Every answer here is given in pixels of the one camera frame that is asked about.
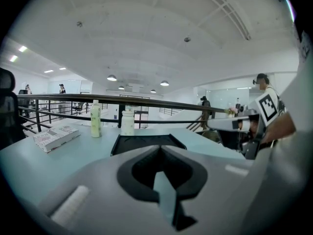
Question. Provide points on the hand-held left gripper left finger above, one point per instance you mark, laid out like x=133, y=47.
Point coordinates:
x=102, y=204

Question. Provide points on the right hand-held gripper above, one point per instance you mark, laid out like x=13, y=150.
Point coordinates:
x=267, y=109

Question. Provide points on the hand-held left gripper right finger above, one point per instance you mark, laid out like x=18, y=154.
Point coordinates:
x=215, y=199

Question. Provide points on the black rectangular box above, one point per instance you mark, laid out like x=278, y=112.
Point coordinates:
x=144, y=141

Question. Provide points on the person's right forearm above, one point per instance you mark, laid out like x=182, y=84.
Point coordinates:
x=281, y=126

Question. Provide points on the white vase with pink flowers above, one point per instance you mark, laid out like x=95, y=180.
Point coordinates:
x=231, y=111

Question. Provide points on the printed wipes packet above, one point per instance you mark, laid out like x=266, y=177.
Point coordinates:
x=56, y=137

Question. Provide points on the white plastic bottle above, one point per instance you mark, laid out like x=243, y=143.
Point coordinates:
x=127, y=125

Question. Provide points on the pale green plastic bottle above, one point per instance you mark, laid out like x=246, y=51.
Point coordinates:
x=96, y=121

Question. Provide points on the black metal railing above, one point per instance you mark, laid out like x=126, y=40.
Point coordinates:
x=73, y=97

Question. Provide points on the black office chair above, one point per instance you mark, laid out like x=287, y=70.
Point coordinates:
x=8, y=116

